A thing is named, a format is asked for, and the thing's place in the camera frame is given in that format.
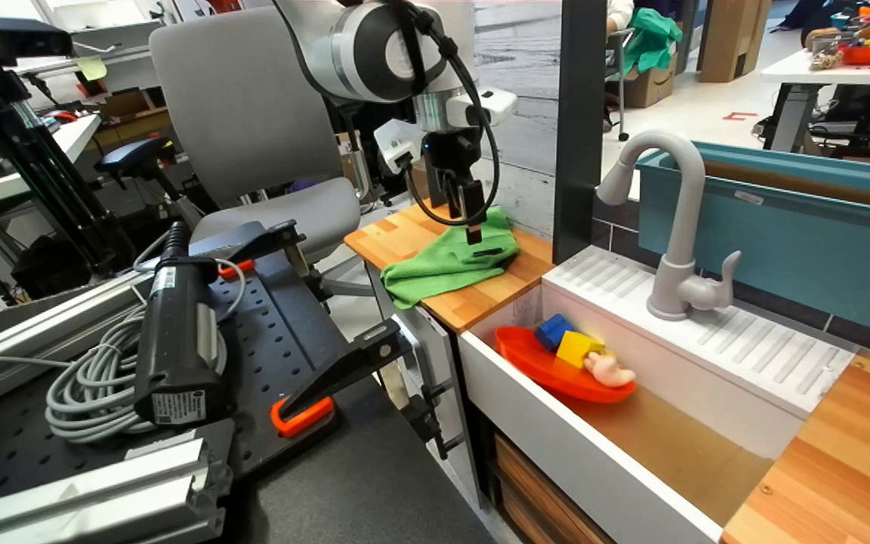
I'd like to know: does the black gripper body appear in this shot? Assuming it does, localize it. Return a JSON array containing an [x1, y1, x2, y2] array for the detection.
[[419, 125, 490, 206]]

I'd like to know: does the green cloth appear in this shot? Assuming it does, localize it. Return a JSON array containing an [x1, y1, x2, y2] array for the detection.
[[378, 206, 522, 312]]

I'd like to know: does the wooden cutting board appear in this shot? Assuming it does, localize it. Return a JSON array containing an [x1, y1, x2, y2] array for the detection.
[[342, 200, 556, 336]]

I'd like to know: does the grey wood-look backsplash panel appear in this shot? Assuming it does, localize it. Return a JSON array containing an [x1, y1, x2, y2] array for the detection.
[[471, 0, 566, 242]]

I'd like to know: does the blue toy block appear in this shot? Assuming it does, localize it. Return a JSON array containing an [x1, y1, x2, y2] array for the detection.
[[534, 312, 581, 355]]

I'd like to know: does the yellow toy block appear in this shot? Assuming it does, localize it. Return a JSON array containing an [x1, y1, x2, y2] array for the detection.
[[554, 328, 608, 373]]

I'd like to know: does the red bowl with toys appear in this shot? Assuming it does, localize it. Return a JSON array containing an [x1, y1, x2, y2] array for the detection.
[[492, 323, 641, 407]]

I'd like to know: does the white sink basin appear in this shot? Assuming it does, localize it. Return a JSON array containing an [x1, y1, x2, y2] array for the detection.
[[455, 242, 858, 544]]

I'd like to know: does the pink toy figure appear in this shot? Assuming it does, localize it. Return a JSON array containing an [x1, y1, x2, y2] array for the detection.
[[584, 347, 641, 393]]

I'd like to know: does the grey fabric office chair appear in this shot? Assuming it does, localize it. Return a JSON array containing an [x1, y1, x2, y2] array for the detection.
[[96, 7, 366, 270]]

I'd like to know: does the grey sink faucet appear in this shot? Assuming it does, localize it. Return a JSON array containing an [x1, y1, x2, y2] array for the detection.
[[594, 127, 745, 323]]

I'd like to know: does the green bag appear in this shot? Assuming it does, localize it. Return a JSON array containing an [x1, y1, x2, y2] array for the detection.
[[619, 7, 686, 75]]

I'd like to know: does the white work table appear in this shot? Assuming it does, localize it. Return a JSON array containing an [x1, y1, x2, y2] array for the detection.
[[758, 45, 870, 156]]

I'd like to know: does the wooden countertop with cutout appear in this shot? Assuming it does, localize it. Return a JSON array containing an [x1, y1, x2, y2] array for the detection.
[[719, 346, 870, 544]]

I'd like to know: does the aluminium extrusion bar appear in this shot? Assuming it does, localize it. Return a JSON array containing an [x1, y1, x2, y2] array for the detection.
[[0, 426, 240, 544]]

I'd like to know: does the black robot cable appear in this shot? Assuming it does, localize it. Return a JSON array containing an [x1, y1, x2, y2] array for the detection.
[[391, 0, 506, 230]]

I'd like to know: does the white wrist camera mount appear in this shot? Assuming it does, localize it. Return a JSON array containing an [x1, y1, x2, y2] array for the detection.
[[460, 89, 521, 131]]

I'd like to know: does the black frame post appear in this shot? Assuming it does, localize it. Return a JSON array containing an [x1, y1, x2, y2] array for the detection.
[[549, 0, 609, 267]]

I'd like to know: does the black clamp orange handle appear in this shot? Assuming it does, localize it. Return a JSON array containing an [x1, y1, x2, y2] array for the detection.
[[189, 219, 308, 286], [269, 318, 408, 440]]

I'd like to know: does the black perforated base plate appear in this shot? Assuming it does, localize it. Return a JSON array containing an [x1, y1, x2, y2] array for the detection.
[[0, 252, 378, 517]]

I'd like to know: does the grey cable bundle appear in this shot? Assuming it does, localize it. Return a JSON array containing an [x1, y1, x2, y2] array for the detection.
[[41, 253, 250, 446]]

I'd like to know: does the silver aluminium rail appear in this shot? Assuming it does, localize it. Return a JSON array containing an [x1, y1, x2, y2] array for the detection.
[[0, 267, 156, 379]]

